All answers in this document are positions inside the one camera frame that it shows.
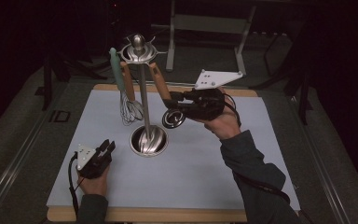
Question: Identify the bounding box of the grey metal frame stand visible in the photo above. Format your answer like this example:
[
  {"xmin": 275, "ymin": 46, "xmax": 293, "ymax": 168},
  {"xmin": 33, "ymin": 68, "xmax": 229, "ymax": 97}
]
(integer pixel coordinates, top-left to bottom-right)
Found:
[{"xmin": 151, "ymin": 0, "xmax": 257, "ymax": 77}]

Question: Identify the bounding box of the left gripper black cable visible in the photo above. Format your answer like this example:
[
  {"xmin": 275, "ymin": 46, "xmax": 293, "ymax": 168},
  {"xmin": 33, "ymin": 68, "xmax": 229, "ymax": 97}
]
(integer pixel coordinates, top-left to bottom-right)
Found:
[{"xmin": 67, "ymin": 151, "xmax": 81, "ymax": 217}]

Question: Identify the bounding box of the person's right hand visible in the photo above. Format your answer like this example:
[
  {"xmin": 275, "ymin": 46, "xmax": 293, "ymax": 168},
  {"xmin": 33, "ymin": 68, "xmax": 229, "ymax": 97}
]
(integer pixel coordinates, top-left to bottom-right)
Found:
[{"xmin": 202, "ymin": 87, "xmax": 242, "ymax": 141}]

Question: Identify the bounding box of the person's left hand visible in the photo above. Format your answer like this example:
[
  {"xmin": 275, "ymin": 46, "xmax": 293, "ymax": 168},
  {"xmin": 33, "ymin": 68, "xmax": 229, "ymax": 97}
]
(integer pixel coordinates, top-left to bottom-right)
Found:
[{"xmin": 76, "ymin": 164, "xmax": 111, "ymax": 198}]

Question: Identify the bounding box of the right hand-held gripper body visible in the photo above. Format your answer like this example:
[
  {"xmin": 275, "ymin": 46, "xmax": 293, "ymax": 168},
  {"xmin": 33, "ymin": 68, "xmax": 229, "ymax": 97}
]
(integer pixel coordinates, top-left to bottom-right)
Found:
[{"xmin": 183, "ymin": 69, "xmax": 243, "ymax": 122}]

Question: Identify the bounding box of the green handled wire whisk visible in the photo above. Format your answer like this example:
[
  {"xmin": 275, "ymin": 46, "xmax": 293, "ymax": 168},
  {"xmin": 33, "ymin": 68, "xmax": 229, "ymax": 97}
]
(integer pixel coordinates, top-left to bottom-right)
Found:
[{"xmin": 108, "ymin": 47, "xmax": 144, "ymax": 127}]

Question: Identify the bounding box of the black stand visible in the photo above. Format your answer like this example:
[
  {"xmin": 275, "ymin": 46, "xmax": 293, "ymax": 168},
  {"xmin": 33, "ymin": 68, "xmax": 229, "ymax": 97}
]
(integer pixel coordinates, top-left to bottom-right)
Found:
[
  {"xmin": 34, "ymin": 50, "xmax": 108, "ymax": 112},
  {"xmin": 250, "ymin": 32, "xmax": 314, "ymax": 126}
]

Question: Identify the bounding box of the wooden handled steel egg separator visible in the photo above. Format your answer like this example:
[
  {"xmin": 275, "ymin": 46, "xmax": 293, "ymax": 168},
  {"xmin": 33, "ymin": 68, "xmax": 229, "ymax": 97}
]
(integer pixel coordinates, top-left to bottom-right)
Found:
[{"xmin": 148, "ymin": 62, "xmax": 187, "ymax": 130}]

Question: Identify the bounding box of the metal floor rail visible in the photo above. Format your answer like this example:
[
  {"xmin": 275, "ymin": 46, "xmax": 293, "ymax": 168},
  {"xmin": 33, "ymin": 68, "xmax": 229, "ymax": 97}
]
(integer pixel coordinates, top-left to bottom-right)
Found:
[
  {"xmin": 0, "ymin": 108, "xmax": 51, "ymax": 224},
  {"xmin": 288, "ymin": 95, "xmax": 352, "ymax": 224}
]

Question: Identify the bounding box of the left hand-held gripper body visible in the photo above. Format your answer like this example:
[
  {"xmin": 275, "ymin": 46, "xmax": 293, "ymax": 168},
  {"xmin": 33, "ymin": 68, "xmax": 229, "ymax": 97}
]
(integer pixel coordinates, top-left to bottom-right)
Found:
[{"xmin": 76, "ymin": 143, "xmax": 113, "ymax": 180}]

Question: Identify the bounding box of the white table sheet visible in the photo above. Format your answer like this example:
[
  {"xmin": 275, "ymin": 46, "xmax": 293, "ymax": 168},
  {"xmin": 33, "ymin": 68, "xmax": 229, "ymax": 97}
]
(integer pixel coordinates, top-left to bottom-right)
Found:
[{"xmin": 46, "ymin": 89, "xmax": 301, "ymax": 211}]

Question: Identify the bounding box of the steel utensil rack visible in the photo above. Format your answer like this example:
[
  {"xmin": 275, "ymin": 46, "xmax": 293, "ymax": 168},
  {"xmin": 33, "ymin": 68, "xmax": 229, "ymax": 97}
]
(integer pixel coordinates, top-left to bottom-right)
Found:
[{"xmin": 117, "ymin": 33, "xmax": 170, "ymax": 158}]

